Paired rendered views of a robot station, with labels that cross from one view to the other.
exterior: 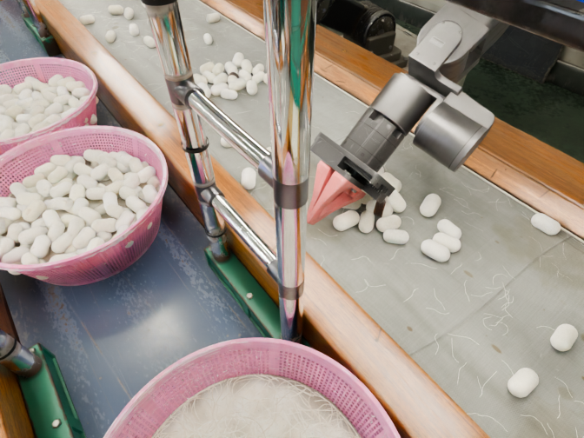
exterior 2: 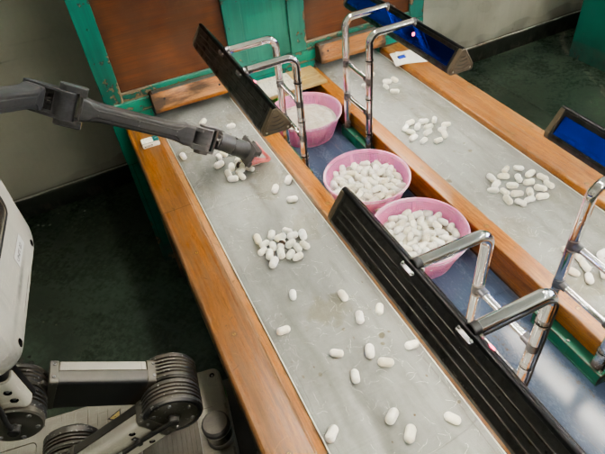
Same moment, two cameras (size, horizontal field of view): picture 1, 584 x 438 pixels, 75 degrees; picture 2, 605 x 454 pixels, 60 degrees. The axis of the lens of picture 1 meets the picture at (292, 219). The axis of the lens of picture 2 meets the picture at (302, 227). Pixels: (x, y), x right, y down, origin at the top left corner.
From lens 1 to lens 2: 183 cm
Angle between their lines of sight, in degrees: 86
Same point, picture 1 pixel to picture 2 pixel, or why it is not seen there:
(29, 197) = (387, 183)
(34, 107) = (411, 235)
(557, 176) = (162, 164)
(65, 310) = not seen: hidden behind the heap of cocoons
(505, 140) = (164, 180)
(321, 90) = (227, 233)
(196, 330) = (320, 163)
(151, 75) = (339, 260)
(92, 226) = (356, 170)
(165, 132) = (324, 198)
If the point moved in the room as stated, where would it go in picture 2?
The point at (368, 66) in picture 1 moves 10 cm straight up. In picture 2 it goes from (190, 235) to (182, 208)
